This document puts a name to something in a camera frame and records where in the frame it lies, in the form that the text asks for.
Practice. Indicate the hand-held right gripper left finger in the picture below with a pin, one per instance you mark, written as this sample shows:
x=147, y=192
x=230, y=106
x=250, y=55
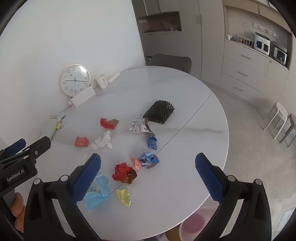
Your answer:
x=89, y=178

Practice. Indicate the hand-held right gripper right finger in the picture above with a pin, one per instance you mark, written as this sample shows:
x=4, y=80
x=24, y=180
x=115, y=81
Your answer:
x=208, y=178

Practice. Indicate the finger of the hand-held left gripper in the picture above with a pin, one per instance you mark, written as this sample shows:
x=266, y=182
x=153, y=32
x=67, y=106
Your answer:
x=15, y=145
x=39, y=146

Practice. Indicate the translucent pink bin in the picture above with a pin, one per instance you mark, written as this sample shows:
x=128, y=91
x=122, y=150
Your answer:
x=196, y=222

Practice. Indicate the blue printed carton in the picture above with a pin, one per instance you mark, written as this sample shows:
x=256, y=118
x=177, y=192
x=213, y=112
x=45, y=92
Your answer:
x=149, y=160

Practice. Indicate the person's left hand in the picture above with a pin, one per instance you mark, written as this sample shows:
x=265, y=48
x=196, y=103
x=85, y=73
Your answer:
x=18, y=208

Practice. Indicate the blue face mask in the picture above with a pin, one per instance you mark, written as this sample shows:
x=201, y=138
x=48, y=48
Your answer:
x=98, y=197

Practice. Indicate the yellow clip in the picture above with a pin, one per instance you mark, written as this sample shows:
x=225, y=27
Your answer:
x=59, y=125

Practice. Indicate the crumpled red brown foil wrapper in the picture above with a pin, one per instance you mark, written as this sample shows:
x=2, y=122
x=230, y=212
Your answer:
x=122, y=173

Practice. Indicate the flat red packet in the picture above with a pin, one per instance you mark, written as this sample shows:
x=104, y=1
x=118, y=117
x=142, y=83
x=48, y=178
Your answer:
x=81, y=141

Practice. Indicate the crumpled yellow paper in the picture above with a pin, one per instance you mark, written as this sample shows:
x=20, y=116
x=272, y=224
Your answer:
x=124, y=197

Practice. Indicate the crumpled white tissue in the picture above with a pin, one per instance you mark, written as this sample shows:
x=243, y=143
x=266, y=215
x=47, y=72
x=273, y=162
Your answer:
x=103, y=140

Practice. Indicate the crumpled pink paper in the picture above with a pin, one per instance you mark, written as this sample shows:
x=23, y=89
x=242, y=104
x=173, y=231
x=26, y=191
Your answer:
x=136, y=164

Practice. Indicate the small pink bottle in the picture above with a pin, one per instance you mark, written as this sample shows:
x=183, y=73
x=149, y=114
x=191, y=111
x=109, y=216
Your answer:
x=70, y=105

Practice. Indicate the small red brown wrapper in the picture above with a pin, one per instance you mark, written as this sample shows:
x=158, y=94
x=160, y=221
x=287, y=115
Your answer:
x=106, y=123

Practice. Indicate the white folded card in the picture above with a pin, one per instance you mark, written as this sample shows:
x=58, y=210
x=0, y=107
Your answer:
x=83, y=96

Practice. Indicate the crumpled blue wrapper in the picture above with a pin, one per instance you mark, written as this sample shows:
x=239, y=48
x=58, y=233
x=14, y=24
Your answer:
x=152, y=142

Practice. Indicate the silver foil packet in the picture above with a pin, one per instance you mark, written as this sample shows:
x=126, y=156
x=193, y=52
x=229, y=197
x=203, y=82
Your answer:
x=138, y=126

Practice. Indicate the white mug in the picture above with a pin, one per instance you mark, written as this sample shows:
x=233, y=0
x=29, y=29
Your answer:
x=101, y=81

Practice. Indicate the white stool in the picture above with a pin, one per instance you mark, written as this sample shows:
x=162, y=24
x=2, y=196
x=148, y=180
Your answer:
x=278, y=115

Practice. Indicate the beige drawer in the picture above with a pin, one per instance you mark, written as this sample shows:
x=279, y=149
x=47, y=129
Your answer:
x=245, y=56
x=242, y=74
x=238, y=88

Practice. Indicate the grey stool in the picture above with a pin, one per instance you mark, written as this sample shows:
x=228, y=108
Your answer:
x=290, y=126

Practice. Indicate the white paper roll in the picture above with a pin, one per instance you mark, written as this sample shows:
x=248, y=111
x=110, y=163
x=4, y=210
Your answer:
x=114, y=77

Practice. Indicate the beige drawer cabinet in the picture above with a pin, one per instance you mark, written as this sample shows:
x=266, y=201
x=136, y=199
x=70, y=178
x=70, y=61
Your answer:
x=275, y=76

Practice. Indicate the grey chair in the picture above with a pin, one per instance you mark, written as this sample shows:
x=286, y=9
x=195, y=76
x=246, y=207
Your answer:
x=171, y=61

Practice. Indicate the beige cabinet with open niche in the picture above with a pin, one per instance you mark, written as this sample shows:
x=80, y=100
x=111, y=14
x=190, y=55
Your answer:
x=161, y=44

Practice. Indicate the spice rack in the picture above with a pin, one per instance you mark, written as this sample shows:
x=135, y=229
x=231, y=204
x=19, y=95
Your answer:
x=245, y=41

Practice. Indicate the small white jar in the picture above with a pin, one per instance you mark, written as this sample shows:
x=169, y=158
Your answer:
x=229, y=37

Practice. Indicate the silver black oven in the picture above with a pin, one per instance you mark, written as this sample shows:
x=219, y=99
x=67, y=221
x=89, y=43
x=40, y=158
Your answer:
x=279, y=54

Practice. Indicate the white countertop appliance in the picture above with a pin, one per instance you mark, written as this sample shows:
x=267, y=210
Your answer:
x=261, y=44

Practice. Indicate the clear plastic bag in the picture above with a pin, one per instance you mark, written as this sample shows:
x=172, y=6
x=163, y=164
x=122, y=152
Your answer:
x=167, y=26

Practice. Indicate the beige upper cabinet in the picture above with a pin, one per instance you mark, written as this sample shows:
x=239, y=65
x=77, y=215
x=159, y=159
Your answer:
x=245, y=5

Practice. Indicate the round white wall clock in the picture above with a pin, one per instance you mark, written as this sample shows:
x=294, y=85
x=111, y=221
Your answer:
x=75, y=80

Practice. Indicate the white wall rail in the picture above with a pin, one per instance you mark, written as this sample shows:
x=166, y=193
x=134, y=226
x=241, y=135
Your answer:
x=266, y=29

